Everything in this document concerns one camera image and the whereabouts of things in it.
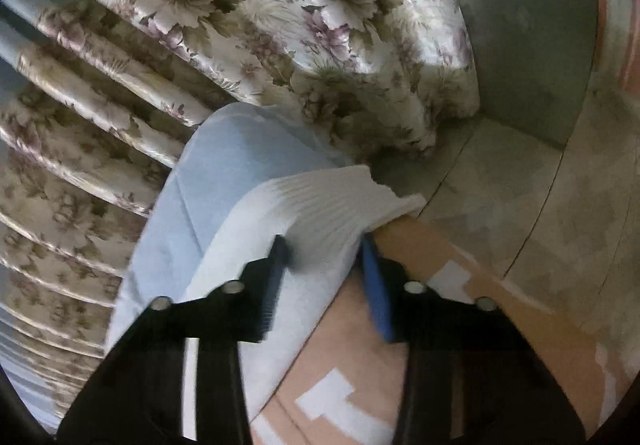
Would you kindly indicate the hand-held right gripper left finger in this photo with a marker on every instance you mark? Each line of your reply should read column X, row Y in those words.
column 274, row 275

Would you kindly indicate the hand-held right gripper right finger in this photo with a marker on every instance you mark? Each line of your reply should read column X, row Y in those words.
column 376, row 285

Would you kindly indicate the white small garment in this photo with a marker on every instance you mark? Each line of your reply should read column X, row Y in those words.
column 310, row 207

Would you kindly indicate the orange and blue printed bedsheet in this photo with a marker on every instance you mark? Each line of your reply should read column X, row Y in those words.
column 350, row 370

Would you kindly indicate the floral curtain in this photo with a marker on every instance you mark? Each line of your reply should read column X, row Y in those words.
column 240, row 5

